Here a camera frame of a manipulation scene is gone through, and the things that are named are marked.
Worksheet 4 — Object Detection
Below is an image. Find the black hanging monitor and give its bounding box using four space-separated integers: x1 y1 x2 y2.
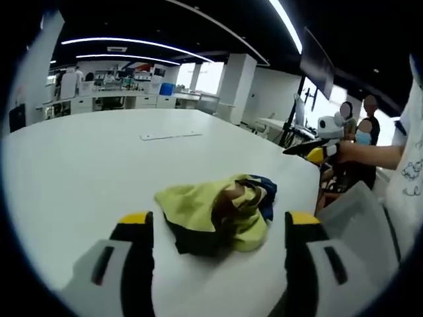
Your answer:
299 26 335 100

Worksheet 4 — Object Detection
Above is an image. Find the grey chair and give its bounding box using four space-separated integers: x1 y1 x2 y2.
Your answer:
316 182 403 265

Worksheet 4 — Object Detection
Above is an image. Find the person's white printed shirt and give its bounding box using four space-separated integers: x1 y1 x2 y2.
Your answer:
384 52 423 234

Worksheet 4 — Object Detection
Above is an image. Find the white table cover plate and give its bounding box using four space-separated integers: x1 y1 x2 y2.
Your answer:
139 132 204 141

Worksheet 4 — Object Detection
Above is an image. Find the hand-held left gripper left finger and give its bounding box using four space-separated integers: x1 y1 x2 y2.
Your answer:
60 211 156 317

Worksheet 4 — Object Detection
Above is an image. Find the yellow-green garment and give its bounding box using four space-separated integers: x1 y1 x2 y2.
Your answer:
154 172 278 259

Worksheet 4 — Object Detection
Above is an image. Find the black tripod stand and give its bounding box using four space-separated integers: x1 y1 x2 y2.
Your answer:
278 74 307 148

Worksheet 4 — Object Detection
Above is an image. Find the white table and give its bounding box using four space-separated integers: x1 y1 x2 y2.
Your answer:
0 108 323 317

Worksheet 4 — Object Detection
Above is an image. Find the long white ceiling light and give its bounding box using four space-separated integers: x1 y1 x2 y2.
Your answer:
268 0 303 55
61 36 215 64

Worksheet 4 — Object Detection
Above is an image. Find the white background desk row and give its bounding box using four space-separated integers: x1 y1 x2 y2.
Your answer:
42 88 221 116

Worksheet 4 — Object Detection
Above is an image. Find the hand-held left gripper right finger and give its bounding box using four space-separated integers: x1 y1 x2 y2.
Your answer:
284 211 403 317

